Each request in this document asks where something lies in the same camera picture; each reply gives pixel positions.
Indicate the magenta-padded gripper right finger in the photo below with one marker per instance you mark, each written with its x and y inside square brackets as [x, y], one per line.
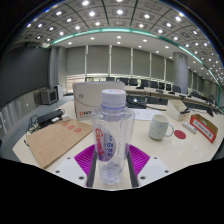
[139, 159]

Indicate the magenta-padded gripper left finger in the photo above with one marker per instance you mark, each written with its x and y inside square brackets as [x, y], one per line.
[85, 160]

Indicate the clear plastic water bottle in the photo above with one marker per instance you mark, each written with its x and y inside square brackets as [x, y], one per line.
[112, 133]

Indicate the brown paper envelope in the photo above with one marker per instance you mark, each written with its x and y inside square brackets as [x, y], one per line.
[55, 141]

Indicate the white ceramic mug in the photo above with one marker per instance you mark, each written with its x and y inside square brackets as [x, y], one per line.
[158, 127]

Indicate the flat round red coaster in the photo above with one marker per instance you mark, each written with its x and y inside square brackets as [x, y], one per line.
[180, 134]

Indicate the black power strip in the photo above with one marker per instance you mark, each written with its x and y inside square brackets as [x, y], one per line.
[49, 116]

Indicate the black desktop microphone unit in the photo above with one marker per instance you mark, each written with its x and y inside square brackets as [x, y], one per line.
[136, 102]

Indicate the white cardboard box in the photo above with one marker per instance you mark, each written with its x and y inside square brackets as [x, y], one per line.
[88, 100]

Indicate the beige divided organizer box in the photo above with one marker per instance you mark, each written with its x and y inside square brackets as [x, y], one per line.
[175, 110]

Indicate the red-sided open cardboard box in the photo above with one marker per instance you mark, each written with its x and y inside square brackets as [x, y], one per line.
[203, 128]

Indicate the long curved conference desk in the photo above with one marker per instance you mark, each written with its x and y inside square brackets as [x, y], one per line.
[173, 95]

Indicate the grey box monitor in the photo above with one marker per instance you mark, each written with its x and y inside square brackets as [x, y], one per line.
[49, 96]

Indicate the row of black office chairs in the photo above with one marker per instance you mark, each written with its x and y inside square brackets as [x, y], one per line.
[145, 82]

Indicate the round ceiling lights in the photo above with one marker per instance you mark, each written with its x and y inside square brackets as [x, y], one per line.
[91, 14]

